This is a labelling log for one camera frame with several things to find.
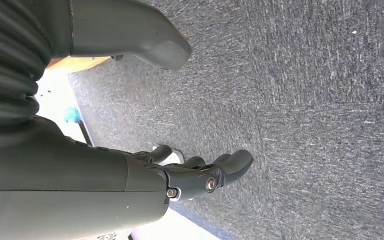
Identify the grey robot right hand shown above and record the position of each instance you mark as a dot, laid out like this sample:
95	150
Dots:
62	185

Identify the white robot body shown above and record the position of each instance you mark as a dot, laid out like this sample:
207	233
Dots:
56	99

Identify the grey kiosk stand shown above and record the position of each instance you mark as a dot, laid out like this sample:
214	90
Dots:
172	228

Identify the black caster wheel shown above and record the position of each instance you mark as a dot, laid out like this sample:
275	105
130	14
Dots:
117	57

